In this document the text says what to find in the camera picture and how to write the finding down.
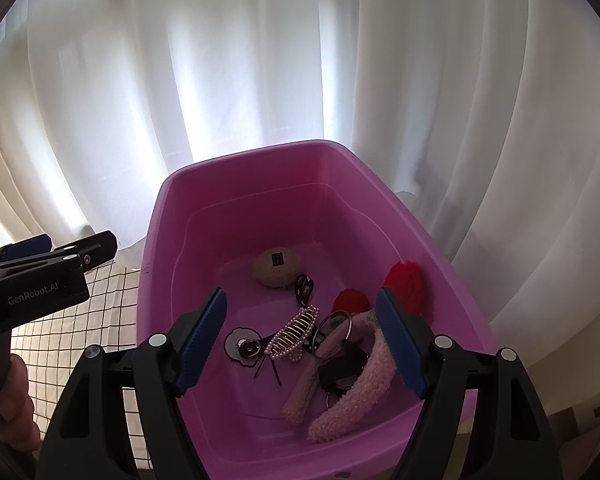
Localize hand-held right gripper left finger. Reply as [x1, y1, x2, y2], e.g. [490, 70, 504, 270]
[35, 286, 228, 480]

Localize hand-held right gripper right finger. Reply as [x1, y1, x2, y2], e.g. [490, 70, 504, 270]
[375, 286, 563, 480]

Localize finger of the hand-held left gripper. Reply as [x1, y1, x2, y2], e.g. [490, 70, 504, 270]
[0, 230, 118, 281]
[0, 234, 53, 265]

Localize silver ring bangle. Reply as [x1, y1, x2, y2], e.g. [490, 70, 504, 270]
[312, 310, 353, 358]

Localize pink fuzzy strawberry headband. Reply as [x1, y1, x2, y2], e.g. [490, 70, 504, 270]
[282, 260, 433, 443]

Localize gold pearl hair claw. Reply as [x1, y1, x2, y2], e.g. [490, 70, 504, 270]
[264, 305, 320, 363]

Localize beige fuzzy hair clip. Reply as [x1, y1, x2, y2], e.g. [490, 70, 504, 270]
[252, 247, 306, 288]

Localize purple plastic bin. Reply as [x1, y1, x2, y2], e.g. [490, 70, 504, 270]
[136, 140, 498, 480]

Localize person's left hand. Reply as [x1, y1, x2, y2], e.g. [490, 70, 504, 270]
[0, 352, 40, 456]

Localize flower-shaped hair clip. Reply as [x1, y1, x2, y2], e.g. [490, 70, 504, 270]
[224, 326, 262, 365]

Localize black hair clips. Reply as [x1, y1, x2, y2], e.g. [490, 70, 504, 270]
[317, 337, 370, 393]

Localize black bobby pin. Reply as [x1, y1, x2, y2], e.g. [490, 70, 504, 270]
[252, 355, 283, 388]

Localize black polka dot hair clip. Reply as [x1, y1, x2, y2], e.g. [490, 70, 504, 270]
[294, 272, 315, 307]

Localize white curtain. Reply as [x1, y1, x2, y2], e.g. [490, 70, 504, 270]
[0, 0, 600, 376]

